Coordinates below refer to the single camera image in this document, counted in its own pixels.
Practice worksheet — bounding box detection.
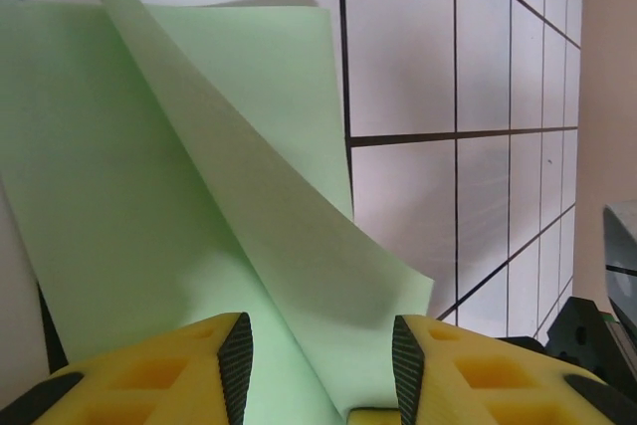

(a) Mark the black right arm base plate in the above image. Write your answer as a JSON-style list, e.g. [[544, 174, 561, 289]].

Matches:
[[544, 295, 623, 381]]

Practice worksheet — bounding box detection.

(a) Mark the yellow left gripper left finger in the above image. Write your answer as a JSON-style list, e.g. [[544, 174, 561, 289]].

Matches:
[[9, 312, 255, 425]]

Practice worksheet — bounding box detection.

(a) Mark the light green paper sheet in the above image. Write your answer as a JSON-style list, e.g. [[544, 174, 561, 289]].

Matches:
[[0, 0, 434, 425]]

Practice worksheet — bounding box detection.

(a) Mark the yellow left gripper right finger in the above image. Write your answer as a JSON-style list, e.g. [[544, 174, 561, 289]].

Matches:
[[391, 314, 637, 425]]

